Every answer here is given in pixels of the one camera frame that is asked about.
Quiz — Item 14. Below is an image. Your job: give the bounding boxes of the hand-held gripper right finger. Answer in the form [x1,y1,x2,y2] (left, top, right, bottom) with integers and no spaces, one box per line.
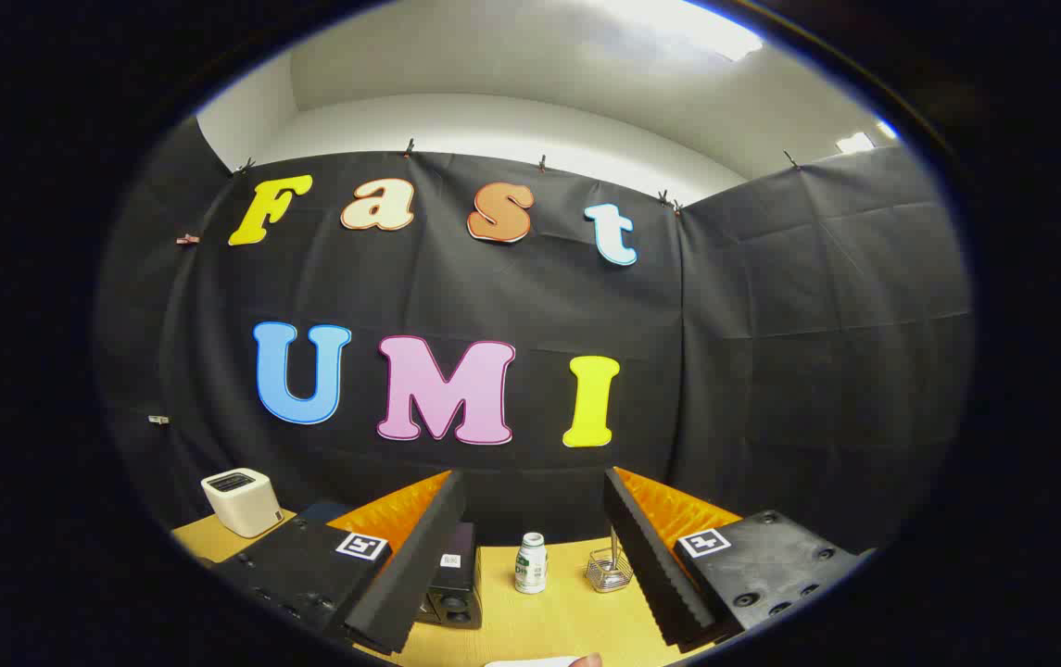
[602,466,865,649]

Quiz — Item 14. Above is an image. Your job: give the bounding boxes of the black toaster oven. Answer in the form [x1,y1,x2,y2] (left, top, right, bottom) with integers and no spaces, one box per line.
[294,500,483,631]

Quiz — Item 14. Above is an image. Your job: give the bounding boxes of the white bottle with green label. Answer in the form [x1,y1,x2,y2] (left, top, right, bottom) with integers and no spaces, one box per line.
[513,532,549,595]

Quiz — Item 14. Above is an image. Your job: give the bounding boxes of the black backdrop cloth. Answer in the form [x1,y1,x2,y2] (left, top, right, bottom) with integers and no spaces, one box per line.
[95,116,974,557]

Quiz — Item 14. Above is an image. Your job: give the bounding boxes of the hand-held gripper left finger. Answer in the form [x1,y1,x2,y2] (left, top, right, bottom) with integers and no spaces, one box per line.
[215,470,468,657]

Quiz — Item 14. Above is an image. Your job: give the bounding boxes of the white bread toaster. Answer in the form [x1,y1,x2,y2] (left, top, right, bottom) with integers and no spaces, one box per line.
[201,468,284,539]

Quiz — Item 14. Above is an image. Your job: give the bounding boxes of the wire mesh holder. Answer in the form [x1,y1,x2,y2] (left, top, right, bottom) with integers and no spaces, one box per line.
[585,547,635,594]

